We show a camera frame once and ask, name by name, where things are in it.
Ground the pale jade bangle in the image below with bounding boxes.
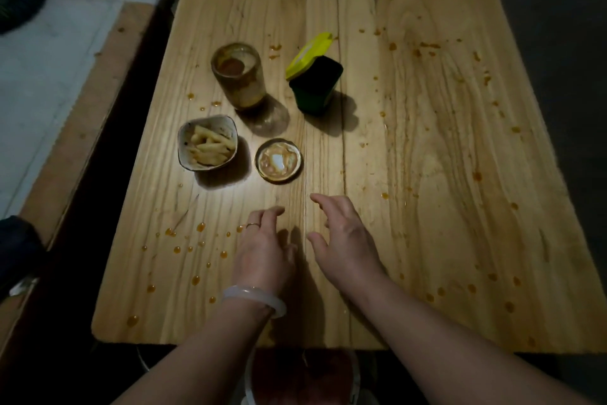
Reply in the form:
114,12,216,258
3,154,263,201
220,285,288,319

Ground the white mat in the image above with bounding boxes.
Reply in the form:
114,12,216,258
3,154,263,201
0,0,170,219

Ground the person's left forearm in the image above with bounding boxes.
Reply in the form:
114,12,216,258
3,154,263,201
111,297,281,405

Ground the person's right forearm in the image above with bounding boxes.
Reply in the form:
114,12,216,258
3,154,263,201
340,272,599,405

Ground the pile of french fries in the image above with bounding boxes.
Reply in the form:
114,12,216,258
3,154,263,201
189,125,236,167

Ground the small round sauce dish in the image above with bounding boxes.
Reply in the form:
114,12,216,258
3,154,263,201
254,138,303,183

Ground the white square bowl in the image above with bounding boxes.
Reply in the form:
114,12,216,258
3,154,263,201
177,115,239,172

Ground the red bucket with white rim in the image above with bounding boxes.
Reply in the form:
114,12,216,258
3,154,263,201
241,348,367,405

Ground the dark cloth bundle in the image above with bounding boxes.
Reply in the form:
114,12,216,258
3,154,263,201
0,215,46,298

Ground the green container with yellow lid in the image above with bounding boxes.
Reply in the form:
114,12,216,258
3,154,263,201
285,32,344,115

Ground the wooden side table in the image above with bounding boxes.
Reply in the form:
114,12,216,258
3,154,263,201
0,0,175,348

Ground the person's left hand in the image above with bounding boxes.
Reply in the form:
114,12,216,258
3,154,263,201
231,206,298,300

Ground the person's right hand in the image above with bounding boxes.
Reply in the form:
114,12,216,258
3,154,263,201
306,193,388,297

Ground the sauce-smeared drinking glass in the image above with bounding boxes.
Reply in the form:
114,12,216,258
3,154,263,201
211,42,267,111

